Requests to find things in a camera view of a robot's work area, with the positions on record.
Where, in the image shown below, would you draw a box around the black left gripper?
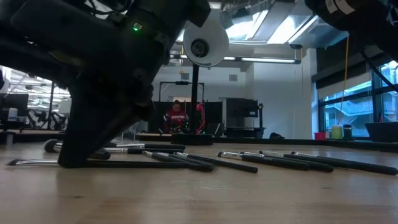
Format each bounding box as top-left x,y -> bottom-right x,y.
11,0 -> 212,169

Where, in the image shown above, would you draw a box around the short thick kabuki brush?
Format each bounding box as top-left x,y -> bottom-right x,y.
44,139 -> 111,161

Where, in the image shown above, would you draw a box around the slim black makeup brush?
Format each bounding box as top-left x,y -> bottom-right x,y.
7,159 -> 189,169

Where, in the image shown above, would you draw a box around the large brown powder brush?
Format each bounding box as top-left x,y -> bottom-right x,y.
102,147 -> 184,155

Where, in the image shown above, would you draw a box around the medium dark-bristle makeup brush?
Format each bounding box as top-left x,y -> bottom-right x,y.
105,142 -> 187,151

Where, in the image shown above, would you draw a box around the black-handled silver-ferrule makeup brush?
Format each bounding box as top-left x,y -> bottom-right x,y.
217,151 -> 312,171
241,151 -> 335,173
290,151 -> 398,176
175,151 -> 259,174
142,150 -> 216,173
260,149 -> 354,169

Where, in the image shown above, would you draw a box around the white lampshade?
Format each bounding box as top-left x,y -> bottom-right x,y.
58,100 -> 72,114

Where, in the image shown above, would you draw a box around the background black robot arms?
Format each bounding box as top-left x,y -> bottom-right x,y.
26,108 -> 68,131

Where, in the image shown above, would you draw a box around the black computer monitor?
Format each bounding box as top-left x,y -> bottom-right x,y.
0,93 -> 29,123

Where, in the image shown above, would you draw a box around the person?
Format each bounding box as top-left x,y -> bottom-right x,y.
163,100 -> 190,134

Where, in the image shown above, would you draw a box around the black monitor on cart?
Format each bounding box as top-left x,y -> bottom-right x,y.
222,98 -> 266,138

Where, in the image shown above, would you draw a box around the ceiling tube light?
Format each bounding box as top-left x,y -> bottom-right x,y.
223,56 -> 302,65

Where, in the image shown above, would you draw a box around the green container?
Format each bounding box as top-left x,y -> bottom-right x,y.
331,124 -> 343,140

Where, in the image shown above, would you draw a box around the dark grey bin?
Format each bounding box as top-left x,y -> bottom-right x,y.
365,121 -> 398,143

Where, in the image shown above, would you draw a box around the tall black stand frame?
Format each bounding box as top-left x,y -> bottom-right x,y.
48,82 -> 55,130

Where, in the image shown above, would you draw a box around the black gantry frame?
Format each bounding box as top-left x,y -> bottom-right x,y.
159,80 -> 205,103

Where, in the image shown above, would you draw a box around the red hanging hose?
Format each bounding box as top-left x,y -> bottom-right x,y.
195,102 -> 206,134

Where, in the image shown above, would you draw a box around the yellow hanging cord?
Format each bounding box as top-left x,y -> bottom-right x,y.
340,37 -> 351,125

